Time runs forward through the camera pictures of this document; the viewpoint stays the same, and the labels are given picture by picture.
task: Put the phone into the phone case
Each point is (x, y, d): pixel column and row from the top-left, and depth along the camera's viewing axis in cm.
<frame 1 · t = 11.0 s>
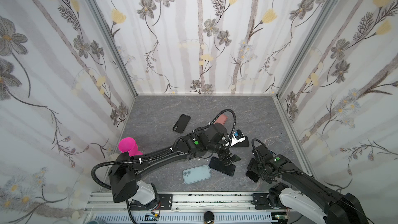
left hand: (234, 146, 70), fingers open
right hand: (249, 167, 84), fingers open
black phone case far left: (181, 125, 106), on the table
black phone case right: (244, 143, 63), point 31 cm above the table
light blue phone case: (196, 174, 84), on the table
black phone front centre: (214, 164, 87), on the table
pink-edged phone: (252, 176, 78), point 7 cm above the table

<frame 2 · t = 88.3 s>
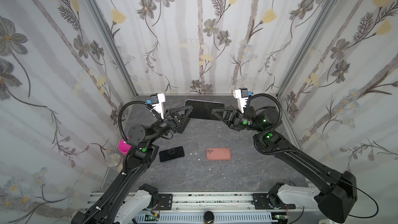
left hand: (189, 107, 53), fingers closed
right hand: (214, 113, 52), fingers closed
blue-edged phone left: (170, 155, 91), on the table
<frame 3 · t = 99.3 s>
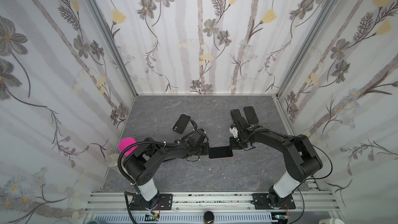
left hand: (208, 146, 91), fingers closed
right hand: (227, 143, 91), fingers closed
black phone centre: (219, 153, 93), on the table
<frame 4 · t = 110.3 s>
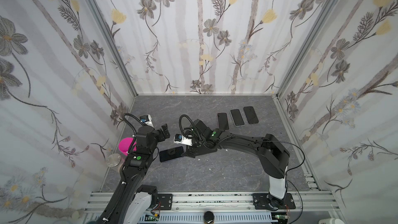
left hand: (156, 122, 78), fingers open
right hand: (179, 139, 81), fingers open
black phone centre: (223, 120, 107), on the table
